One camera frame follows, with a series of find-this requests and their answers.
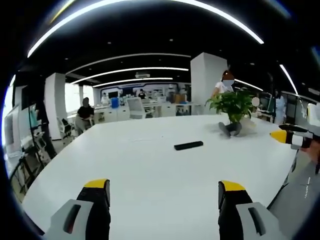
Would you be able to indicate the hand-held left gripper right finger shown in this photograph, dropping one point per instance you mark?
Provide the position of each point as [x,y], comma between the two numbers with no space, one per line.
[240,212]

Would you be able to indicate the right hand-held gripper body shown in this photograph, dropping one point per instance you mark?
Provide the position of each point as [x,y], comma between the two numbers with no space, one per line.
[314,117]

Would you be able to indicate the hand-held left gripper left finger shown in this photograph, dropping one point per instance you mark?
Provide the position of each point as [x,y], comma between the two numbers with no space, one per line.
[85,210]

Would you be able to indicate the black remote control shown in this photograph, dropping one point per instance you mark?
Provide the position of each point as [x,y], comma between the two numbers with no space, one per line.
[188,145]

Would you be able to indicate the person's right hand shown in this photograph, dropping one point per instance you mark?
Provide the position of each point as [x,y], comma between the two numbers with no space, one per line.
[311,152]

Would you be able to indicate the green potted plant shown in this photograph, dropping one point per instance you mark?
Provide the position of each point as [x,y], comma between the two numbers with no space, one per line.
[232,110]

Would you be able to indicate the white office chair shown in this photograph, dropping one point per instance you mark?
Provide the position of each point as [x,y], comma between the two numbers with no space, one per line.
[136,108]
[65,130]

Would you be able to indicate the black tripod stand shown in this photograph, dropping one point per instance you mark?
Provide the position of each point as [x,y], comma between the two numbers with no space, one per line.
[41,122]

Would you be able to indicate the white square pillar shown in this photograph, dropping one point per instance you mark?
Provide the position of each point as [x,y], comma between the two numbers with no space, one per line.
[55,107]
[208,77]

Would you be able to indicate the blue water jug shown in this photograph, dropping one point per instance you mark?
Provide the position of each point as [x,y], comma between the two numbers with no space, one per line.
[114,102]

